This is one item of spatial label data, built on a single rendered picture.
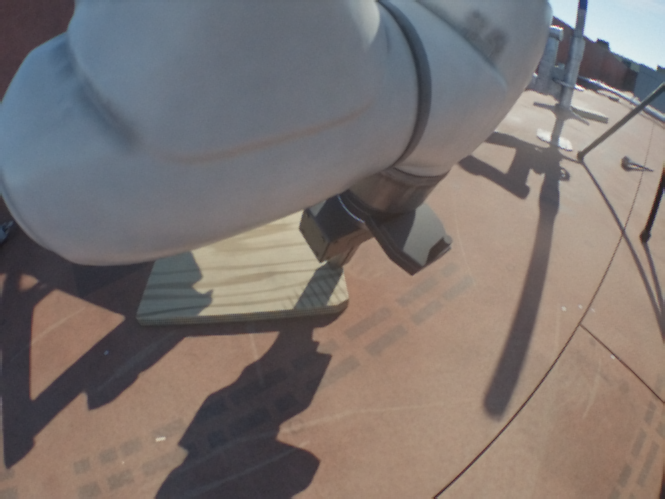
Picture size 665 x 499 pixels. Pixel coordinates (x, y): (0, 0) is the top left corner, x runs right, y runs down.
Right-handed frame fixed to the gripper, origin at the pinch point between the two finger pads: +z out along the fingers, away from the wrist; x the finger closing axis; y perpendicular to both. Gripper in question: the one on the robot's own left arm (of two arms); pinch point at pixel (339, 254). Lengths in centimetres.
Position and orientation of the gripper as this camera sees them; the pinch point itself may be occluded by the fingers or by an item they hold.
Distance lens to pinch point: 43.4
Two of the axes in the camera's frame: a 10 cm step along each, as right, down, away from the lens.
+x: -8.3, 3.9, -4.1
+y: -5.2, -8.1, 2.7
